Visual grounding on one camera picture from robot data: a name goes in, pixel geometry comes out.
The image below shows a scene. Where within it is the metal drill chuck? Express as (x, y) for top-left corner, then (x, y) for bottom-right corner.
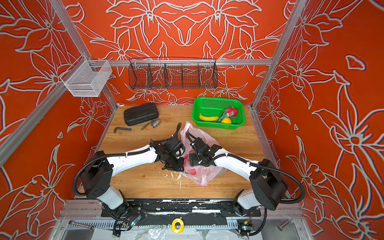
(141, 119), (161, 131)

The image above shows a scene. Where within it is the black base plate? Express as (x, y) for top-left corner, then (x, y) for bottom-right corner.
(100, 197), (262, 218)

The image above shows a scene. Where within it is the yellow apple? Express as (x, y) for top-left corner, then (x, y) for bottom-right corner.
(221, 117), (232, 124)

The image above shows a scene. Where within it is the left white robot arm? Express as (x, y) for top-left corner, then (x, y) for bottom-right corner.
(72, 123), (186, 222)

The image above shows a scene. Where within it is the black hex key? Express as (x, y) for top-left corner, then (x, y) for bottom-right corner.
(114, 127), (132, 134)

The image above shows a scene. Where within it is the metal wrench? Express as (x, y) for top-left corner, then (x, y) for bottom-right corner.
(68, 220), (95, 231)

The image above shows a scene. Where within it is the pink plastic bag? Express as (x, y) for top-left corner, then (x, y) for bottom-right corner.
(181, 122), (227, 186)

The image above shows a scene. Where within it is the yellow tape roll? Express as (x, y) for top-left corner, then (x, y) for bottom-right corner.
(171, 218), (185, 234)

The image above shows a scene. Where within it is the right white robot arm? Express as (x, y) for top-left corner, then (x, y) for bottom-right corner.
(186, 133), (306, 237)

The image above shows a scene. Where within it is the yellow banana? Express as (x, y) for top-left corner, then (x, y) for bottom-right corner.
(199, 114), (220, 122)

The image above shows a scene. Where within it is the clear plastic bin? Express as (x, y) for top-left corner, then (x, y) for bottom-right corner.
(60, 55), (113, 97)

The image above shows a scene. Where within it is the black wire basket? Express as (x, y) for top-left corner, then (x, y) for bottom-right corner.
(128, 58), (219, 90)

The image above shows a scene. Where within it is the green plastic basket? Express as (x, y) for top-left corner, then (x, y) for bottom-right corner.
(192, 97), (246, 130)

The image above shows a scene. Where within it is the black tool case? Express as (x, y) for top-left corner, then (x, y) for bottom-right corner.
(124, 103), (159, 126)

